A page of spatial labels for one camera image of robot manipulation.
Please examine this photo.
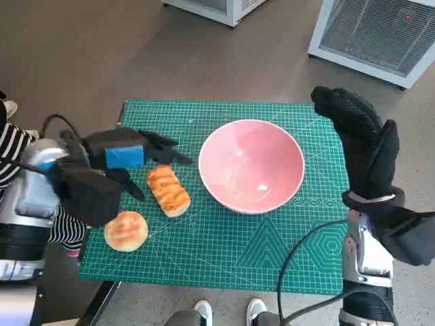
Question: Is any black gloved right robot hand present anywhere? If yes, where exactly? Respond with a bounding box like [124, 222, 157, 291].
[311, 85, 400, 202]

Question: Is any white cabinet with mesh panel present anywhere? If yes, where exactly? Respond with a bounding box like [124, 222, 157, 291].
[307, 0, 435, 90]

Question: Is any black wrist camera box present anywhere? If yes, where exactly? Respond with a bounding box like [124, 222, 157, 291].
[370, 203, 435, 268]
[54, 162, 122, 229]

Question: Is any long striped toy bread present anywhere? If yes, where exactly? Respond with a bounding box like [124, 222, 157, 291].
[146, 164, 192, 218]

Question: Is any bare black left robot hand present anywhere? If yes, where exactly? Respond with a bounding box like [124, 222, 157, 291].
[83, 127, 194, 201]

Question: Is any person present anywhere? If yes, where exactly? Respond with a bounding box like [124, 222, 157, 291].
[162, 297, 290, 326]
[0, 90, 86, 259]

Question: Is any green cutting mat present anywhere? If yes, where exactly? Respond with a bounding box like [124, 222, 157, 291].
[78, 99, 355, 295]

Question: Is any round toy bread bun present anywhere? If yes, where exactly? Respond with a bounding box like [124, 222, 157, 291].
[103, 211, 150, 253]

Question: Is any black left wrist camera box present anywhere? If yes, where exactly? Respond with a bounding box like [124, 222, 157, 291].
[54, 162, 122, 229]

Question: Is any pink bowl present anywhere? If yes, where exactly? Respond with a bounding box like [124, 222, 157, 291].
[198, 119, 305, 215]

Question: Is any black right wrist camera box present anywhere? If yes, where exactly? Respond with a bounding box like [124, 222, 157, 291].
[370, 203, 435, 268]

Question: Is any long black right arm cable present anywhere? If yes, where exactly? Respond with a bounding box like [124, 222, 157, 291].
[277, 219, 366, 326]

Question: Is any white cabinet with glass lid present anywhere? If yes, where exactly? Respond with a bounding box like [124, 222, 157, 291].
[162, 0, 273, 28]

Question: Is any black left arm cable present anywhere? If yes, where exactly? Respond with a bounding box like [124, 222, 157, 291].
[20, 114, 86, 170]

